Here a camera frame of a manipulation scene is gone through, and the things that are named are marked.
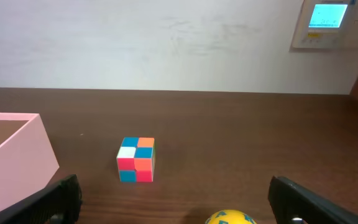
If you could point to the pink cardboard box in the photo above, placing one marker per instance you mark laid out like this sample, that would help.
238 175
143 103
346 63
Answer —
27 160

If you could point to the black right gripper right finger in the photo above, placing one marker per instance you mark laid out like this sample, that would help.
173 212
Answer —
293 203

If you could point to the multicolour puzzle cube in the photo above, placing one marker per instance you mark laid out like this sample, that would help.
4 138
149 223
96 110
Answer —
136 159

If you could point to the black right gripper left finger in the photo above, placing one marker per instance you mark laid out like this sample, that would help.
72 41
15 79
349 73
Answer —
57 203

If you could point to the white wall thermostat panel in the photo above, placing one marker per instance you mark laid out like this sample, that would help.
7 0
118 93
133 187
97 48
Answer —
327 24

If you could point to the yellow ball with letters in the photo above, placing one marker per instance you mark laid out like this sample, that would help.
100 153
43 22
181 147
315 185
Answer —
230 217

